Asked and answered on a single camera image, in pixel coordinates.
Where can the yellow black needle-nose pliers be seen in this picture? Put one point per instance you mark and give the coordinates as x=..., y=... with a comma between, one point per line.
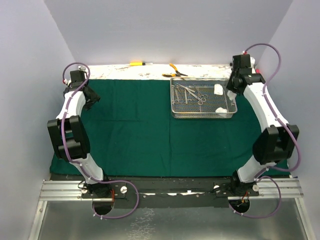
x=175, y=74

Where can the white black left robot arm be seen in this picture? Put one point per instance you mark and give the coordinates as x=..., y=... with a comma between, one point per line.
x=69, y=138

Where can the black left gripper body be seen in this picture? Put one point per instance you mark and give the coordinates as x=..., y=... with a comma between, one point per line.
x=91, y=99

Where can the steel tweezers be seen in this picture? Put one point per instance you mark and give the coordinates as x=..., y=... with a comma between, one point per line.
x=192, y=92

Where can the white gauze pad top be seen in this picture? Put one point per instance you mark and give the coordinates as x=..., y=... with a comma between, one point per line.
x=218, y=89

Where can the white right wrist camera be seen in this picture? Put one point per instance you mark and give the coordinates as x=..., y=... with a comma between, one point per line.
x=252, y=59

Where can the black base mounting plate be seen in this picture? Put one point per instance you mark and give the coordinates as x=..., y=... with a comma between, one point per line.
x=126, y=192

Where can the dark green surgical cloth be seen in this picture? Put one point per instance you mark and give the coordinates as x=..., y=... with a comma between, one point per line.
x=132, y=133

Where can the steel mesh instrument tray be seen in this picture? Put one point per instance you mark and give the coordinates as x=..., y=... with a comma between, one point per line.
x=190, y=109

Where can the steel surgical scissors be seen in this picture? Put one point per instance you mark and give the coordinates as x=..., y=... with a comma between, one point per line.
x=201, y=97

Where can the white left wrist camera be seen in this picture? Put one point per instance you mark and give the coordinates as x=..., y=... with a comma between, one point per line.
x=66, y=81

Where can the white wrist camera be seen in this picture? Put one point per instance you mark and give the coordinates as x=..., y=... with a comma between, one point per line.
x=66, y=81
x=252, y=59

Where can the aluminium extrusion rail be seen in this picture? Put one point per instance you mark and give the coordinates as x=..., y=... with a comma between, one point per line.
x=287, y=188

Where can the yellow handled screwdriver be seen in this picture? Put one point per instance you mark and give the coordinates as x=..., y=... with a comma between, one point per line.
x=140, y=63

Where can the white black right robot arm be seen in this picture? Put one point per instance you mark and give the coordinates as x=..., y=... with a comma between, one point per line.
x=277, y=139

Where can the white gauze pad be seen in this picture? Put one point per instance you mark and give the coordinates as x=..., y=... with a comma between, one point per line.
x=232, y=97
x=221, y=110
x=218, y=89

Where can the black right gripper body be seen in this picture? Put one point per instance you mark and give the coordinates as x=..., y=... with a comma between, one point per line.
x=230, y=85

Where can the white gauze pad bottom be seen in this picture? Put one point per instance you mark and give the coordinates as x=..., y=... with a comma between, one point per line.
x=221, y=110

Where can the steel surgical forceps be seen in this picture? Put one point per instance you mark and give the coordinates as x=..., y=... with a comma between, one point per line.
x=177, y=95

